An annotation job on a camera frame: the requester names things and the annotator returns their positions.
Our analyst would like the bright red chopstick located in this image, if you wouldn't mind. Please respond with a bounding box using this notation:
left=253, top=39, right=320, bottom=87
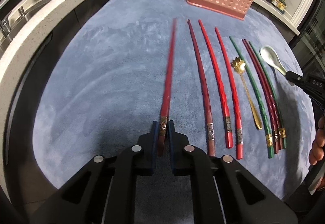
left=214, top=27, right=244, bottom=160
left=198, top=19, right=234, bottom=149

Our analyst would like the gold flower spoon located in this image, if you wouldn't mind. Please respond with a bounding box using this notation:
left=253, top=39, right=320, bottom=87
left=231, top=57, right=262, bottom=130

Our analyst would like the red chopstick dark end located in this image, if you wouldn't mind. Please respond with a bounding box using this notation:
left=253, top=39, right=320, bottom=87
left=157, top=18, right=177, bottom=156

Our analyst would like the blue plush table mat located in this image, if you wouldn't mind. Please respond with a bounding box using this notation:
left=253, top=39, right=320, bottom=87
left=32, top=0, right=301, bottom=188

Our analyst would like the white ceramic spoon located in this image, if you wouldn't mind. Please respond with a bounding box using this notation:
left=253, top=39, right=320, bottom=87
left=259, top=45, right=287, bottom=76

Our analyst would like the green chopstick gold band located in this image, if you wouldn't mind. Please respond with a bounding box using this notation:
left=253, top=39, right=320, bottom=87
left=229, top=35, right=275, bottom=159

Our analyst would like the chrome sink faucet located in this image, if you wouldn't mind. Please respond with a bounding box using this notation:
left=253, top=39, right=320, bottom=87
left=1, top=6, right=26, bottom=40

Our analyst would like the spice jar rack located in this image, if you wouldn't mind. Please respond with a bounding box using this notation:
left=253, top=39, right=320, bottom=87
left=272, top=0, right=286, bottom=11

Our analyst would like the dark red worn chopstick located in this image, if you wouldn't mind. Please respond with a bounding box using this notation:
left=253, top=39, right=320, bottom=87
left=187, top=19, right=216, bottom=156

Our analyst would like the right hand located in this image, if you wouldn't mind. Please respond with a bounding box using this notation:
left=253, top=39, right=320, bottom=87
left=309, top=116, right=325, bottom=165

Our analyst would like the maroon chopstick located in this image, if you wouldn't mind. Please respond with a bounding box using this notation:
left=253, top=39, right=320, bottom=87
left=241, top=39, right=279, bottom=155
left=242, top=39, right=282, bottom=154

